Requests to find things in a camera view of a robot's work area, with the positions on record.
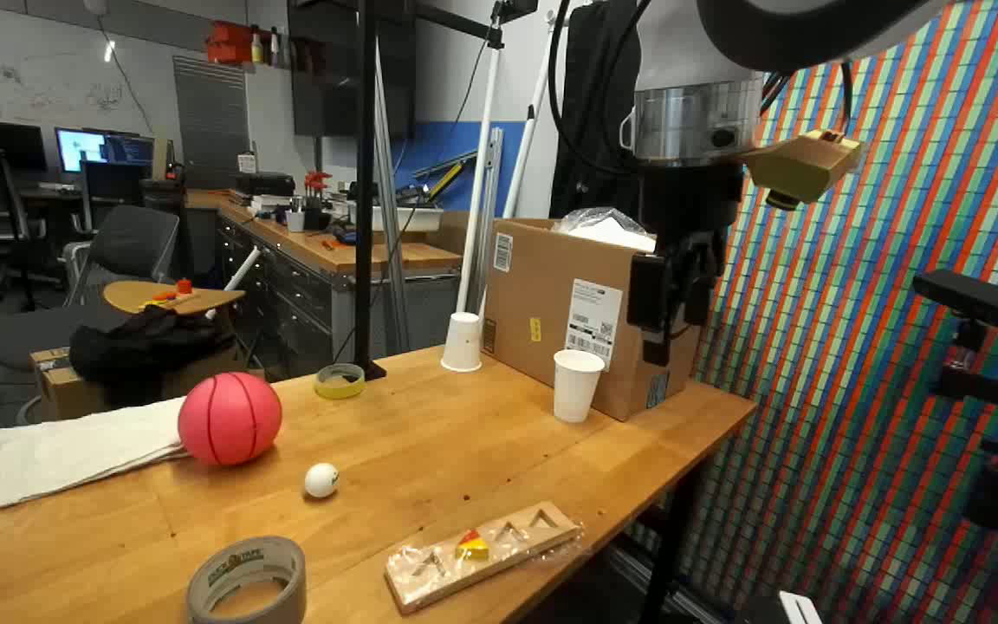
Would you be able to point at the small brown cardboard box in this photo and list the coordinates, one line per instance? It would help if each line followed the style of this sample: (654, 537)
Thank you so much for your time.
(55, 384)

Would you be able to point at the wooden workbench with drawers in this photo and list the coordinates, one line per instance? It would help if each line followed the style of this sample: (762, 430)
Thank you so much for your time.
(312, 269)

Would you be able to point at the colourful striped backdrop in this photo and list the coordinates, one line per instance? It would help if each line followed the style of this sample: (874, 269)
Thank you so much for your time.
(867, 368)

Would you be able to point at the small white ball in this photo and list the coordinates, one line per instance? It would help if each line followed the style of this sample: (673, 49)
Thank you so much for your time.
(320, 479)

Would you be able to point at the black metal table frame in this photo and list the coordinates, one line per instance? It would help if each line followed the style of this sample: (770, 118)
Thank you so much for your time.
(666, 541)

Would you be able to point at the grey office chair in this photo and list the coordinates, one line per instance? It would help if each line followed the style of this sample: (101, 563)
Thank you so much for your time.
(130, 243)

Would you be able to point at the clear plastic bag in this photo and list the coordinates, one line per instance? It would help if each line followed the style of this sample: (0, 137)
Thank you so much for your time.
(606, 226)

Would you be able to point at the white pole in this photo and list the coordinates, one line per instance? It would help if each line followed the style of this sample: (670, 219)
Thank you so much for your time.
(481, 174)

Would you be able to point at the black camera on stand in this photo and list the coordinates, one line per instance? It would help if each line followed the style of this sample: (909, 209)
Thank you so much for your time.
(978, 301)

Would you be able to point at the round wooden side table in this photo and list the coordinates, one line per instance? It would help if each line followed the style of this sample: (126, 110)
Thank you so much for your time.
(170, 301)

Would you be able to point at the yellow red puzzle piece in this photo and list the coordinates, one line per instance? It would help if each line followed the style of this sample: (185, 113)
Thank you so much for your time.
(473, 546)

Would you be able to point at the grey masking tape roll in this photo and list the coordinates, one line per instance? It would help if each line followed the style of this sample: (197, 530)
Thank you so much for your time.
(295, 592)

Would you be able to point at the lit computer monitor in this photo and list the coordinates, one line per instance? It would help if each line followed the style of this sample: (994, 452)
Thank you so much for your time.
(94, 147)

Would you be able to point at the red container on shelf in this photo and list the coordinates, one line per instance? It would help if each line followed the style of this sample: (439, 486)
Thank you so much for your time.
(226, 44)

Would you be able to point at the black metal pole stand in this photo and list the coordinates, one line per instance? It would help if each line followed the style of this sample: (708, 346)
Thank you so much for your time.
(364, 174)

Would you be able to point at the white paper tag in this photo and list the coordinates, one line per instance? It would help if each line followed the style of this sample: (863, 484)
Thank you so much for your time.
(797, 610)

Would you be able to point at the yellowish wrist camera box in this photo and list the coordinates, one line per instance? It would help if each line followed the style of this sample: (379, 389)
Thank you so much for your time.
(804, 165)

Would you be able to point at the large cardboard shipping box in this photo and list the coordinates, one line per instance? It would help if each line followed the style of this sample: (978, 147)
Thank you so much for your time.
(547, 288)

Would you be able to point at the black hanging cloth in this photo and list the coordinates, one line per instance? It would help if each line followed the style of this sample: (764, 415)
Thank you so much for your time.
(596, 91)

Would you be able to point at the red mini basketball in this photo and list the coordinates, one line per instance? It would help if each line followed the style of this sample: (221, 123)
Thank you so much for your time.
(229, 418)

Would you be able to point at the white paper cup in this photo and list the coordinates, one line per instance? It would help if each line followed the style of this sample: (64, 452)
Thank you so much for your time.
(461, 346)
(577, 385)

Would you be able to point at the white towel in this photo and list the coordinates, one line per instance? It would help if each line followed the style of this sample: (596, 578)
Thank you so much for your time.
(77, 448)

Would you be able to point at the black backpack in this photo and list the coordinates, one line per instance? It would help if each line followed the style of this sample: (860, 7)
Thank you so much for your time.
(146, 350)

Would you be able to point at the wooden shape puzzle board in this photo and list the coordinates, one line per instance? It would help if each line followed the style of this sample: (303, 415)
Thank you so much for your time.
(510, 546)

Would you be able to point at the yellow-green tape roll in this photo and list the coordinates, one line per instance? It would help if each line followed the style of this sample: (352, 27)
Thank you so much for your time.
(340, 384)

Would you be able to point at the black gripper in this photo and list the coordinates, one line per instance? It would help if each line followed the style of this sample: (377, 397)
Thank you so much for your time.
(692, 213)

